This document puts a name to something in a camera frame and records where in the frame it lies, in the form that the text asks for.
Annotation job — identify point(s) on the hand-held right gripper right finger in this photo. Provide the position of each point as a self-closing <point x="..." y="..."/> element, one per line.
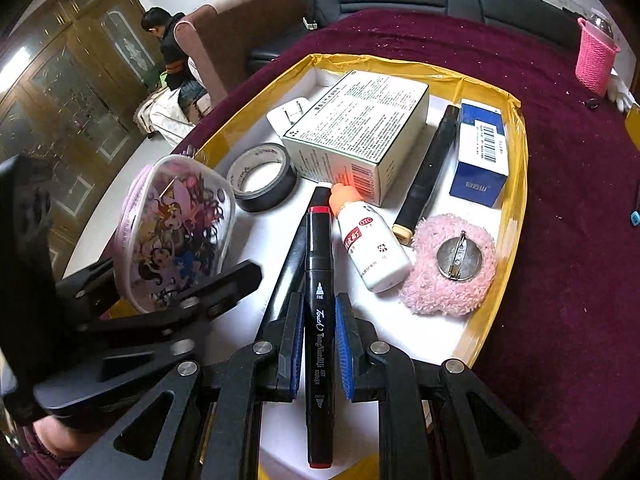
<point x="342" y="355"/>

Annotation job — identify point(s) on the black stick beige end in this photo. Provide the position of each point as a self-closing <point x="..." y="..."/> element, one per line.
<point x="430" y="170"/>

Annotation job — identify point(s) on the large white carton box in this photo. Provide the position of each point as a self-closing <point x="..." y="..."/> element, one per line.
<point x="360" y="130"/>

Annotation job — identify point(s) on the brown armchair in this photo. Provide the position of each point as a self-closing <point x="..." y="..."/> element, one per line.
<point x="235" y="25"/>

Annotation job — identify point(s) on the grey tape roll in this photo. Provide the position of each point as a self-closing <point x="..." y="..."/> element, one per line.
<point x="280" y="187"/>

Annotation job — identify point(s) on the black marker red cap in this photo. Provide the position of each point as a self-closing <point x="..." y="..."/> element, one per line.
<point x="318" y="285"/>

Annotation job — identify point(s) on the person's left forearm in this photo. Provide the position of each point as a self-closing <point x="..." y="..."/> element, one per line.
<point x="60" y="435"/>

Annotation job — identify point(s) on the small white sofa item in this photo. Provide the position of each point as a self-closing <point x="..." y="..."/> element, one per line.
<point x="310" y="23"/>

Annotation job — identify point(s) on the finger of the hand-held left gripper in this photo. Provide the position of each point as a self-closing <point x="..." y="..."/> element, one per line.
<point x="230" y="280"/>
<point x="85" y="287"/>

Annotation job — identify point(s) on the wooden wardrobe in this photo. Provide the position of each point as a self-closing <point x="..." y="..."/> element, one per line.
<point x="65" y="90"/>

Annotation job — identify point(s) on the small white bottle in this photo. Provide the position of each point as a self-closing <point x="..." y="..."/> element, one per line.
<point x="375" y="255"/>

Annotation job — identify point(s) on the cartoon print clear pouch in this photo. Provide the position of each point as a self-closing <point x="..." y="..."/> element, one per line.
<point x="175" y="220"/>

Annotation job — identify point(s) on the blue and white box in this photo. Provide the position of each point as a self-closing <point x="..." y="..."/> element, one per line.
<point x="475" y="180"/>

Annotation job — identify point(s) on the maroon table cloth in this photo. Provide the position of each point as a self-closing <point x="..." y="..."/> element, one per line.
<point x="550" y="160"/>

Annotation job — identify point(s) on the white plug adapter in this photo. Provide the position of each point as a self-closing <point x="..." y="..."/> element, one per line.
<point x="275" y="116"/>

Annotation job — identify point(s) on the white cloth bag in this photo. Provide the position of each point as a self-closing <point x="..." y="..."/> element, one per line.
<point x="160" y="120"/>

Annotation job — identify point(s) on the white glove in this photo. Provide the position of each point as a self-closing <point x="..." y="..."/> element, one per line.
<point x="620" y="92"/>

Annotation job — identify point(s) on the pink knit sleeved bottle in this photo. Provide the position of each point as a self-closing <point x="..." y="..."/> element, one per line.
<point x="595" y="65"/>

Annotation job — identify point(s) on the pink fluffy brooch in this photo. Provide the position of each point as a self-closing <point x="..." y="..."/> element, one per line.
<point x="425" y="285"/>

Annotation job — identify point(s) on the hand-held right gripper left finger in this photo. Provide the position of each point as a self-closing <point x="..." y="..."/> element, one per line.
<point x="296" y="355"/>

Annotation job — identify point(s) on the black marker pen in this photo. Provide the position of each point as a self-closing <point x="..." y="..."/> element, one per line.
<point x="287" y="265"/>

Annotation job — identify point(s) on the small black clip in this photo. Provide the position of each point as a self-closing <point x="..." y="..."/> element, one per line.
<point x="591" y="104"/>

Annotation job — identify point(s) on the yellow-edged white tray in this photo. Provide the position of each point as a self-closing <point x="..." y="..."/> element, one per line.
<point x="390" y="64"/>

